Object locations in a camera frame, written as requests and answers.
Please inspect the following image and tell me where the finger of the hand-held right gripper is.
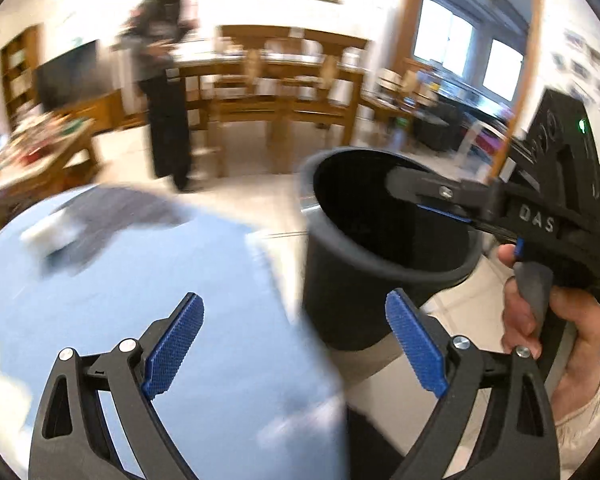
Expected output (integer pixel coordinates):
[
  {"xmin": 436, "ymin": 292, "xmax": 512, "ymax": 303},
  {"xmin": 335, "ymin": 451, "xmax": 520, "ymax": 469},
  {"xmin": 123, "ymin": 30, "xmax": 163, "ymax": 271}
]
[
  {"xmin": 386, "ymin": 166, "xmax": 486, "ymax": 211},
  {"xmin": 419, "ymin": 204, "xmax": 522, "ymax": 244}
]

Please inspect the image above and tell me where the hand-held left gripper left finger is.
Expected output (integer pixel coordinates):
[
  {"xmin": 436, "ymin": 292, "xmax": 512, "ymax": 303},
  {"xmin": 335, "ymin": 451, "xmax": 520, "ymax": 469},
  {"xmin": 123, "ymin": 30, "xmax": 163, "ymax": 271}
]
[{"xmin": 28, "ymin": 291, "xmax": 206, "ymax": 480}]

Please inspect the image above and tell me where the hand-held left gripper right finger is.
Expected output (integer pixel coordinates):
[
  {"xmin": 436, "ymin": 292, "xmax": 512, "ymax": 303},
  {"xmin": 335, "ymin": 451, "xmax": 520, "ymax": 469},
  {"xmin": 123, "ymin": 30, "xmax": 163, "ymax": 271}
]
[{"xmin": 384, "ymin": 288, "xmax": 563, "ymax": 480}]

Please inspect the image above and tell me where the black plastic bin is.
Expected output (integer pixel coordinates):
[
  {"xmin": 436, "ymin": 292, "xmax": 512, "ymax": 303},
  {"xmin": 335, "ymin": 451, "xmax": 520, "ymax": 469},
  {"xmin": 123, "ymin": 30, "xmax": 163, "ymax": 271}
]
[{"xmin": 296, "ymin": 146, "xmax": 483, "ymax": 352}]

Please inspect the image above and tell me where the person's right hand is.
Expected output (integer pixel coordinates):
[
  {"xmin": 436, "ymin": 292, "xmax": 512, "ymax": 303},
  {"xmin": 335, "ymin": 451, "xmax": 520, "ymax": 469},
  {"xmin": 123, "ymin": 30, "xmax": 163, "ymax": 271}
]
[{"xmin": 497, "ymin": 243, "xmax": 600, "ymax": 407}]

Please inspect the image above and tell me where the grey cloth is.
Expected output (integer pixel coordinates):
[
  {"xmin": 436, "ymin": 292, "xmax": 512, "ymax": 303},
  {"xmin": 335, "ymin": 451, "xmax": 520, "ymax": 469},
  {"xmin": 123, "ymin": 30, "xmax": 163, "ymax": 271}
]
[{"xmin": 44, "ymin": 185, "xmax": 193, "ymax": 273}]

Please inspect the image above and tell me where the wooden chair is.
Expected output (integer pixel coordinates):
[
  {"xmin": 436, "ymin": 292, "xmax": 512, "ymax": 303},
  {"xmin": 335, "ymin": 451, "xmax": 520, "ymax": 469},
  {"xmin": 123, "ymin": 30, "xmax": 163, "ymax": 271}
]
[
  {"xmin": 214, "ymin": 47, "xmax": 282, "ymax": 127},
  {"xmin": 280, "ymin": 54, "xmax": 357, "ymax": 131}
]

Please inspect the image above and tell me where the bright window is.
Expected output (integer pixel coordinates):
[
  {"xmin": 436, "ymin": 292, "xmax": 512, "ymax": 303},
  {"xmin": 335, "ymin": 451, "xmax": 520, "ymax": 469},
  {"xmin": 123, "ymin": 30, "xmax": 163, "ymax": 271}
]
[{"xmin": 412, "ymin": 0, "xmax": 524, "ymax": 102}]

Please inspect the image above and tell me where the white paper scrap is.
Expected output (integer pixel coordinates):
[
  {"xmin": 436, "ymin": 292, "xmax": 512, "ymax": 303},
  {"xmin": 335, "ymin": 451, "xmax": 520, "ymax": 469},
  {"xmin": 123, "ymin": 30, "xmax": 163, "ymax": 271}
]
[{"xmin": 21, "ymin": 214, "xmax": 82, "ymax": 257}]

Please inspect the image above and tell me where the long wooden table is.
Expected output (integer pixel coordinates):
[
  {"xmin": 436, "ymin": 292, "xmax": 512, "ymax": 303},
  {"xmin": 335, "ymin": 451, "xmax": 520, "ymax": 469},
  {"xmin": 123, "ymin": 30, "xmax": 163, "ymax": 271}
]
[{"xmin": 172, "ymin": 24, "xmax": 372, "ymax": 178}]

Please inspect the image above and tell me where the cluttered wooden table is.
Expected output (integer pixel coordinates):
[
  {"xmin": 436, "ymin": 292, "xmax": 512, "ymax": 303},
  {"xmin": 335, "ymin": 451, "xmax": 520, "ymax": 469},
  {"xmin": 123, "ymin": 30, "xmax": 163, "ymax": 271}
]
[{"xmin": 0, "ymin": 112, "xmax": 102, "ymax": 221}]

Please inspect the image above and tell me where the black television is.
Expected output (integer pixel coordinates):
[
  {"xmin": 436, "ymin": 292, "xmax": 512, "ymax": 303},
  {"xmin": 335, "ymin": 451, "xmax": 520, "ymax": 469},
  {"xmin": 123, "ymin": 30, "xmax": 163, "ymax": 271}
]
[{"xmin": 34, "ymin": 39, "xmax": 102, "ymax": 112}]

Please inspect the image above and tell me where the wooden bookshelf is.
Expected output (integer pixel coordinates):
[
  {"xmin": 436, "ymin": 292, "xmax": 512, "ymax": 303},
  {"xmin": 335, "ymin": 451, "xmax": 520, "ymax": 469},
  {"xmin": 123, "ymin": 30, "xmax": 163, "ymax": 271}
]
[{"xmin": 0, "ymin": 27, "xmax": 43, "ymax": 128}]

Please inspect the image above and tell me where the row of wall photos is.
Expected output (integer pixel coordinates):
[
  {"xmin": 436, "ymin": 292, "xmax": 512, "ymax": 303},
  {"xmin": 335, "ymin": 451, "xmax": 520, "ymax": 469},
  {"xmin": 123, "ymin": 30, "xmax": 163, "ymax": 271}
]
[{"xmin": 550, "ymin": 29, "xmax": 600, "ymax": 122}]

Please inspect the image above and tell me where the wooden door frame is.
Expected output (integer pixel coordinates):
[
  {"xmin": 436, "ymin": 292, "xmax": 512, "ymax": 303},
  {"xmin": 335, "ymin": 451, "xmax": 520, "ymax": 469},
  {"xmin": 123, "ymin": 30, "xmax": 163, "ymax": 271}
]
[{"xmin": 404, "ymin": 0, "xmax": 542, "ymax": 182}]

